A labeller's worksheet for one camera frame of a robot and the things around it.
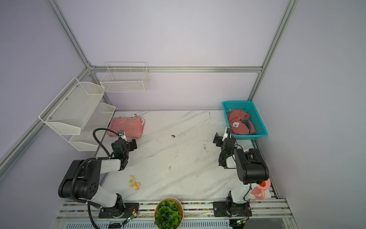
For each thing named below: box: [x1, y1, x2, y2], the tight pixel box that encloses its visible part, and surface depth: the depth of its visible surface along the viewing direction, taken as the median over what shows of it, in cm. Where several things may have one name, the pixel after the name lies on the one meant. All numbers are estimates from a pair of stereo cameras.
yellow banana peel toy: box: [129, 175, 141, 191], surface depth 82 cm
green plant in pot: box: [153, 197, 184, 229], surface depth 65 cm
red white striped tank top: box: [106, 113, 146, 138], surface depth 106 cm
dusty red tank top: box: [226, 109, 256, 135], surface depth 107 cm
